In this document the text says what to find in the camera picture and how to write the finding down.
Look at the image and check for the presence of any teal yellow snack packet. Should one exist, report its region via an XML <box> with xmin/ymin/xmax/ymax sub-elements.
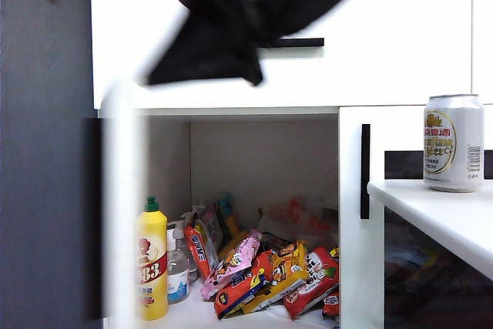
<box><xmin>215</xmin><ymin>192</ymin><xmax>250</xmax><ymax>259</ymax></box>

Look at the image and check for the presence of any narrow white drawer front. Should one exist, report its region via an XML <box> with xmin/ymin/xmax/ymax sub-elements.
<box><xmin>472</xmin><ymin>0</ymin><xmax>493</xmax><ymax>105</ymax></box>

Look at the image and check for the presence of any long black drawer handle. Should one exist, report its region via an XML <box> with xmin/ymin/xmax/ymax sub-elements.
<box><xmin>269</xmin><ymin>37</ymin><xmax>325</xmax><ymax>49</ymax></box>

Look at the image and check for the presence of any black vertical door handle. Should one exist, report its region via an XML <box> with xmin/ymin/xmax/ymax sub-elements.
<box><xmin>361</xmin><ymin>123</ymin><xmax>371</xmax><ymax>220</ymax></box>
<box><xmin>82</xmin><ymin>116</ymin><xmax>104</xmax><ymax>321</ymax></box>

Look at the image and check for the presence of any silver beer can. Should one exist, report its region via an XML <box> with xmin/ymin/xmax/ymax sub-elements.
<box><xmin>423</xmin><ymin>93</ymin><xmax>485</xmax><ymax>193</ymax></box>

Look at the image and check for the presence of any pink snack packet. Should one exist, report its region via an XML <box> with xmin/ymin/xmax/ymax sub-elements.
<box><xmin>200</xmin><ymin>228</ymin><xmax>263</xmax><ymax>301</ymax></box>

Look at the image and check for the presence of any translucent plastic bag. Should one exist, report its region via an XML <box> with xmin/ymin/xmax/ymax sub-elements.
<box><xmin>257</xmin><ymin>196</ymin><xmax>339</xmax><ymax>249</ymax></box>

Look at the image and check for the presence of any small red snack packet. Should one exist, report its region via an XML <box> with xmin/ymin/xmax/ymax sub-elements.
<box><xmin>321</xmin><ymin>290</ymin><xmax>340</xmax><ymax>317</ymax></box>

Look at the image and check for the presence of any white glass cabinet door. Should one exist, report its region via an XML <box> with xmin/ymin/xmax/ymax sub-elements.
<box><xmin>100</xmin><ymin>78</ymin><xmax>149</xmax><ymax>329</ymax></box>
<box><xmin>338</xmin><ymin>105</ymin><xmax>493</xmax><ymax>329</ymax></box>

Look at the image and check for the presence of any yellow detergent bottle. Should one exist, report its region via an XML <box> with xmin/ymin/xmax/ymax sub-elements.
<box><xmin>135</xmin><ymin>196</ymin><xmax>169</xmax><ymax>321</ymax></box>

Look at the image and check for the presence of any red white noodle packet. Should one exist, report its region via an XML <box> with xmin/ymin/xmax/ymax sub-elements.
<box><xmin>283</xmin><ymin>246</ymin><xmax>340</xmax><ymax>321</ymax></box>

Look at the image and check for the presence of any yellow noodle packet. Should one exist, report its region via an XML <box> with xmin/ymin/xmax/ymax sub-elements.
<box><xmin>241</xmin><ymin>240</ymin><xmax>309</xmax><ymax>314</ymax></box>

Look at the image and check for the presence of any clear sanitizer bottle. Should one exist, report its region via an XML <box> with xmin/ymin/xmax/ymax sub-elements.
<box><xmin>166</xmin><ymin>227</ymin><xmax>192</xmax><ymax>305</ymax></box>

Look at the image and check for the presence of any red stick snack packet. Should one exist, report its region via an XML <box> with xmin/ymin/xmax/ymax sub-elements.
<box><xmin>183</xmin><ymin>223</ymin><xmax>216</xmax><ymax>282</ymax></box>

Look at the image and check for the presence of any white cabinet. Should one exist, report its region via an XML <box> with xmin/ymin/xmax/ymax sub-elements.
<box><xmin>89</xmin><ymin>0</ymin><xmax>493</xmax><ymax>329</ymax></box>

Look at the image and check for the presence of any wide white drawer front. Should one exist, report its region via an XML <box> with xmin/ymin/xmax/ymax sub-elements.
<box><xmin>90</xmin><ymin>0</ymin><xmax>473</xmax><ymax>110</ymax></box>

